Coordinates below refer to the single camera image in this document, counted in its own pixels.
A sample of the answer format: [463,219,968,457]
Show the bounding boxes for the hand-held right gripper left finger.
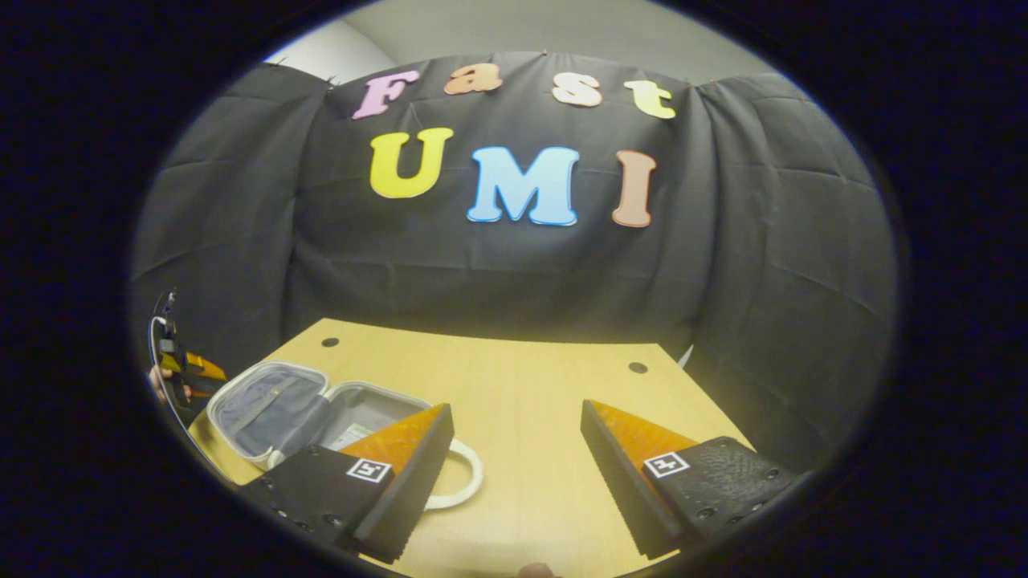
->
[239,403,455,565]

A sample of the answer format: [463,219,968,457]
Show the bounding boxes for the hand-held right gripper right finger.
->
[580,399,798,561]

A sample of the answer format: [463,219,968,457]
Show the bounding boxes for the white suitcase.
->
[206,360,485,511]

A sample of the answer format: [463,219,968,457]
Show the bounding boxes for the black backdrop cloth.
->
[131,51,900,476]

